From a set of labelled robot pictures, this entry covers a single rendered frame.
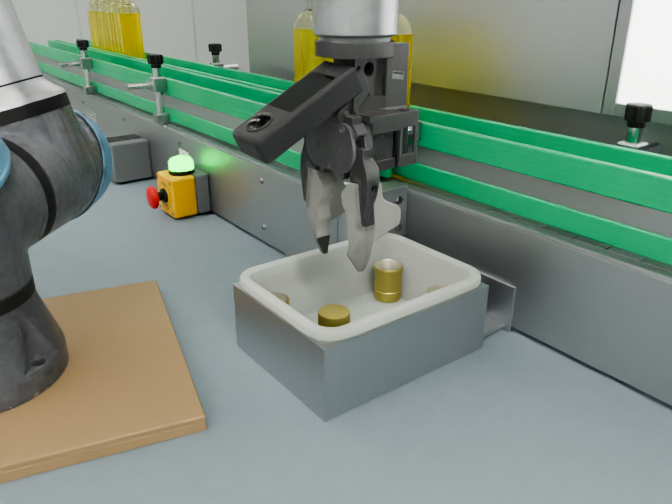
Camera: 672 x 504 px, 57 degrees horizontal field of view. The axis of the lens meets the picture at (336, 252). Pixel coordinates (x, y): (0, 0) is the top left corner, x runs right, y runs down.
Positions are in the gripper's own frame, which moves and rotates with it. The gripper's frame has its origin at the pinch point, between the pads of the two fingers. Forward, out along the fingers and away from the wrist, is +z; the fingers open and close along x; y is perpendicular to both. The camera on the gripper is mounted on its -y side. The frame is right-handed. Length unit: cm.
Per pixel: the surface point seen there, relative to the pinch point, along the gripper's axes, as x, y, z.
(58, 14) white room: 605, 147, -2
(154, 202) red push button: 54, 3, 9
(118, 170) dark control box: 80, 6, 10
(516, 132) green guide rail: 1.7, 30.0, -7.8
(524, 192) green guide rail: -5.5, 22.7, -3.2
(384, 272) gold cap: 4.4, 10.9, 7.0
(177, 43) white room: 602, 262, 29
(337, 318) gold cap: -1.3, -0.8, 6.7
